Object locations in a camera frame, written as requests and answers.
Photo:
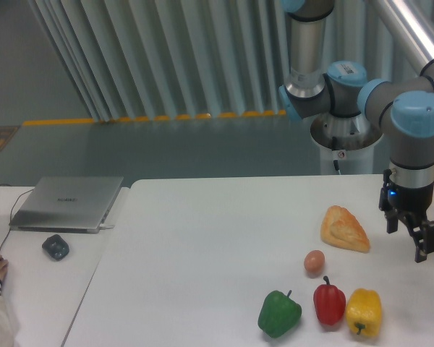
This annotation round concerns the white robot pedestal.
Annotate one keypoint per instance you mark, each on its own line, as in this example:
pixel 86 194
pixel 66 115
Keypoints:
pixel 346 145

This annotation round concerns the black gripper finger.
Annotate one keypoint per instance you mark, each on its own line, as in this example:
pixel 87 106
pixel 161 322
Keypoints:
pixel 392 221
pixel 422 232

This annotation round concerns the triangular golden bread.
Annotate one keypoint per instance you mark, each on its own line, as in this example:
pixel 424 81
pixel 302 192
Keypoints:
pixel 341 229

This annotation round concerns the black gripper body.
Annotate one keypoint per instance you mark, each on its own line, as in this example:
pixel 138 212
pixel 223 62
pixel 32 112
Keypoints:
pixel 407 190

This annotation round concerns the green bell pepper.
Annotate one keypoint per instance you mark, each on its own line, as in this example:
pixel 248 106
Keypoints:
pixel 279 314

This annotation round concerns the brown egg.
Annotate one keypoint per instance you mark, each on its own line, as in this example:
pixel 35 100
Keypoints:
pixel 314 261

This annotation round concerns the red bell pepper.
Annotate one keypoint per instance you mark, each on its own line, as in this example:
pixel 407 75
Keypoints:
pixel 329 302

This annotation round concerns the yellow bell pepper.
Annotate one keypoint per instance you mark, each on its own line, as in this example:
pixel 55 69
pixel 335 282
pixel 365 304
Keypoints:
pixel 364 313

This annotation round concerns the black computer mouse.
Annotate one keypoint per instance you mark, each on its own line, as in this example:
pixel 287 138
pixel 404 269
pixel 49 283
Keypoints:
pixel 55 247

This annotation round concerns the silver laptop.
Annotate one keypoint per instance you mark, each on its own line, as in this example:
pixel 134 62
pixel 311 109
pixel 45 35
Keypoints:
pixel 72 204

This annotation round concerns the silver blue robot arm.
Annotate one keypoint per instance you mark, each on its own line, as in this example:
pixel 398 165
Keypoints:
pixel 403 112

